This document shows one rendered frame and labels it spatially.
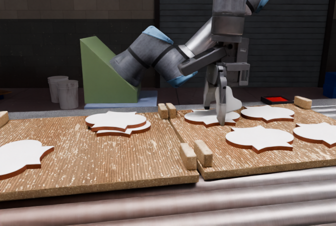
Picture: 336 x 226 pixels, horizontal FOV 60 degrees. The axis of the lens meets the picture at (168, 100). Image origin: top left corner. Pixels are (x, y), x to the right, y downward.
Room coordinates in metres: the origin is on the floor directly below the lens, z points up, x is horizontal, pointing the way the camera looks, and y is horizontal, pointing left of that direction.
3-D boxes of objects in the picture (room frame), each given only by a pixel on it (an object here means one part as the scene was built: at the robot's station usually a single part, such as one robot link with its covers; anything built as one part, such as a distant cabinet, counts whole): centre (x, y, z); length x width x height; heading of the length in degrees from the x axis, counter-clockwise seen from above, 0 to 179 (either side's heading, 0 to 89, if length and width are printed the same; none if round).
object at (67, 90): (4.06, 1.43, 0.19); 0.30 x 0.30 x 0.37
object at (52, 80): (4.40, 1.69, 0.19); 0.30 x 0.30 x 0.37
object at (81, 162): (0.56, 0.18, 0.93); 0.41 x 0.35 x 0.02; 100
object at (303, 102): (0.81, -0.39, 0.95); 0.06 x 0.02 x 0.03; 12
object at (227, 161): (0.64, -0.23, 0.93); 0.41 x 0.35 x 0.02; 102
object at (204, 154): (0.47, -0.06, 0.95); 0.06 x 0.02 x 0.03; 12
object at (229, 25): (0.71, -0.14, 1.16); 0.08 x 0.08 x 0.05
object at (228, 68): (0.71, -0.14, 1.08); 0.09 x 0.08 x 0.12; 101
